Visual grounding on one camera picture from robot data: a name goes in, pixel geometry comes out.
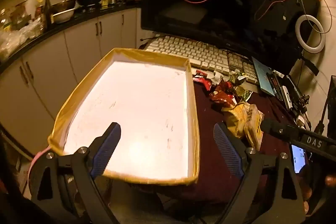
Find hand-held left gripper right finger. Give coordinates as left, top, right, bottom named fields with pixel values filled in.
left=213, top=123, right=306, bottom=224

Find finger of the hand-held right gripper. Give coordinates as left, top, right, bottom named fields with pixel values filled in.
left=261, top=119, right=336, bottom=157

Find white ring light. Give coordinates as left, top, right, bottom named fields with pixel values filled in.
left=295, top=15, right=326, bottom=54

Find white kitchen cabinet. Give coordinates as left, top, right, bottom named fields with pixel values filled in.
left=0, top=7, right=138, bottom=159

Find white keyboard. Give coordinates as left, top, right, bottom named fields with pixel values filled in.
left=144, top=34, right=260, bottom=86

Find light metal basin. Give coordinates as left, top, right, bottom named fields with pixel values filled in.
left=52, top=7, right=76, bottom=24

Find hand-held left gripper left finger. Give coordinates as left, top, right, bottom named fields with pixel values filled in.
left=31, top=122, right=122, bottom=224

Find small red snack packet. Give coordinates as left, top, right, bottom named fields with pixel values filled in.
left=193, top=70, right=213, bottom=90

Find clear plastic bags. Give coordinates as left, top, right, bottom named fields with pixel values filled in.
left=0, top=19, right=44, bottom=62

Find dark sauce bottle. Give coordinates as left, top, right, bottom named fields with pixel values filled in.
left=43, top=0, right=54, bottom=30

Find white tray with yellow tape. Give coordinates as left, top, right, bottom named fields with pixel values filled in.
left=48, top=47, right=200, bottom=185

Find black metal tool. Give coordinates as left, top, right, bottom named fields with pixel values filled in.
left=285, top=74, right=309, bottom=114

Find blue book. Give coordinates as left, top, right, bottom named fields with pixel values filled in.
left=252, top=56, right=279, bottom=96

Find black computer monitor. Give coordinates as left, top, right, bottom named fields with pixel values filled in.
left=140, top=0, right=322, bottom=75

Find smartphone with lit screen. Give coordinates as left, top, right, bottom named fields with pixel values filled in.
left=290, top=144, right=307, bottom=174

